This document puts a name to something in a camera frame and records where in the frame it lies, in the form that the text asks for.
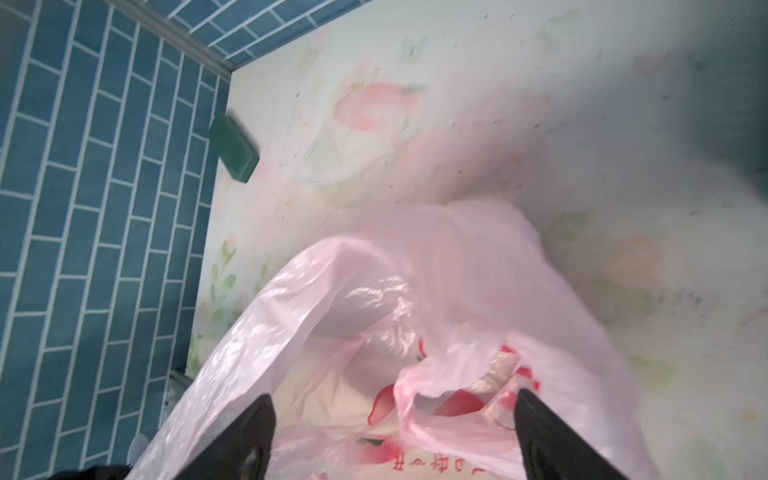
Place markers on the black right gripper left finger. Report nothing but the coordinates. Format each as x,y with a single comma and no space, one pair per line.
242,450

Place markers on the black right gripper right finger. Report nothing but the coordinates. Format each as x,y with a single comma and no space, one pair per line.
551,449

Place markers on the pink plastic bag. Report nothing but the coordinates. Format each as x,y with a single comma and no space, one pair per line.
407,346

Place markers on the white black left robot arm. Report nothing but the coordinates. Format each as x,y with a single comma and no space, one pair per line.
99,472

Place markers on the green rectangular box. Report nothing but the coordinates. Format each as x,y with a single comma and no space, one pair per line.
234,147

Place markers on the grey aluminium corner post left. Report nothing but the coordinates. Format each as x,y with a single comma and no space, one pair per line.
175,35

